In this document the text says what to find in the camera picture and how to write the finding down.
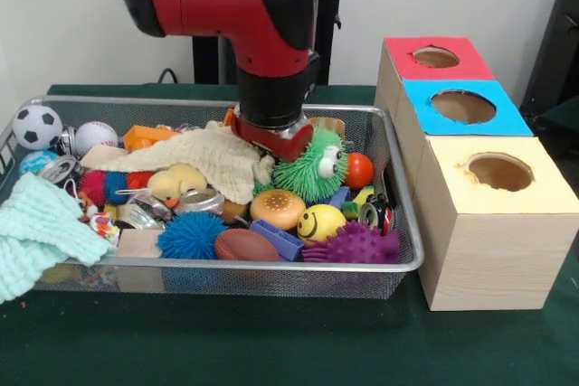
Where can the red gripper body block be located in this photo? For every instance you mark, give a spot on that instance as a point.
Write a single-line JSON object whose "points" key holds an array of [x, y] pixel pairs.
{"points": [[280, 146]]}

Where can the cream knitted cloth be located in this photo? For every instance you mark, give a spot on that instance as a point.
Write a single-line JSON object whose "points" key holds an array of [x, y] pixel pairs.
{"points": [[212, 155]]}

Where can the mint green cloth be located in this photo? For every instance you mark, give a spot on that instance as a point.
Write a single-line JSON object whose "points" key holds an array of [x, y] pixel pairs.
{"points": [[36, 223]]}

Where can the wooden box with three holes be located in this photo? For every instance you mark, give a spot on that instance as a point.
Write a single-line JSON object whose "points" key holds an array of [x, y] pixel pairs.
{"points": [[488, 259]]}

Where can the green rubber koosh ball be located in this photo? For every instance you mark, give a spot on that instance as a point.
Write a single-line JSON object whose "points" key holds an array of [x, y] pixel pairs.
{"points": [[303, 173]]}

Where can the tan toy burger bun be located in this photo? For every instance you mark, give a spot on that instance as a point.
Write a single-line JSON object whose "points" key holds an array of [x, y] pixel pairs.
{"points": [[278, 209]]}

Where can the red ball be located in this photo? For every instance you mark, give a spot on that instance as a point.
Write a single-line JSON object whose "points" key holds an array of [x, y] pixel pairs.
{"points": [[361, 171]]}

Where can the yellow ball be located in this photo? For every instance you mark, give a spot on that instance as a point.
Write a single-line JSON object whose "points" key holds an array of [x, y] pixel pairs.
{"points": [[321, 223]]}

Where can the yellow plush duck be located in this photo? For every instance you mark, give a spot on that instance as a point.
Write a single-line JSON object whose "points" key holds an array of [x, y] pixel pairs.
{"points": [[174, 182]]}

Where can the purple spiky ball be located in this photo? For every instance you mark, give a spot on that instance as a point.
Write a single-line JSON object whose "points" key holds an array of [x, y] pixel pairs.
{"points": [[357, 246]]}

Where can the white baseball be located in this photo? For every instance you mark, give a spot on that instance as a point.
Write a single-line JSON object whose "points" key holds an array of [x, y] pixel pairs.
{"points": [[96, 139]]}

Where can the dark green table cloth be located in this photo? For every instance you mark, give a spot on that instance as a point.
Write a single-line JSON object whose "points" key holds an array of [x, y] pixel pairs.
{"points": [[271, 341], [558, 117]]}

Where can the small soccer ball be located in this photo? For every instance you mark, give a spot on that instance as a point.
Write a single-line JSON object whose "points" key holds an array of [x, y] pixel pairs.
{"points": [[37, 127]]}

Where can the black stand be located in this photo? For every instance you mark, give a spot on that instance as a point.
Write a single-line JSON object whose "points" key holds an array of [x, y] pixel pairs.
{"points": [[561, 42]]}

